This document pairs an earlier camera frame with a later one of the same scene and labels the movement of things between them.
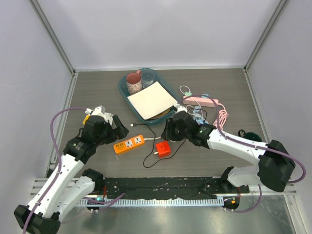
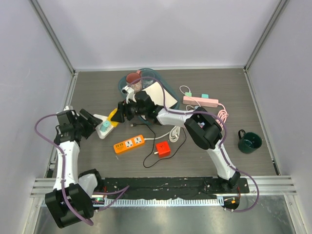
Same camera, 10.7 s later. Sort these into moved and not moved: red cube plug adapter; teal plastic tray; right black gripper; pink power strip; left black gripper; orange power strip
Moved: right black gripper; left black gripper
Not moved: pink power strip; teal plastic tray; red cube plug adapter; orange power strip
